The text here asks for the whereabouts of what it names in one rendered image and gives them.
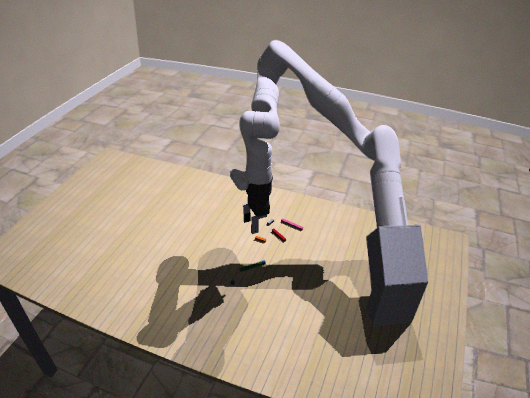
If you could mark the green rod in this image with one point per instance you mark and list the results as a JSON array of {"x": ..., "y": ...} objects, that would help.
[{"x": 251, "y": 266}]

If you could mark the red rod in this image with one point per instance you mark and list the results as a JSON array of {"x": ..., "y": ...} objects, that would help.
[{"x": 279, "y": 235}]

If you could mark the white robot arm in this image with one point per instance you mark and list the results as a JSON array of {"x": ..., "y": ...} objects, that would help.
[{"x": 262, "y": 122}]

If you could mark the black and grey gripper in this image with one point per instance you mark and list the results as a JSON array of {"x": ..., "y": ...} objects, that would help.
[{"x": 258, "y": 186}]

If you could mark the pink rod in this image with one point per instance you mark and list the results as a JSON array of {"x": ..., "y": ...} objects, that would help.
[{"x": 292, "y": 224}]

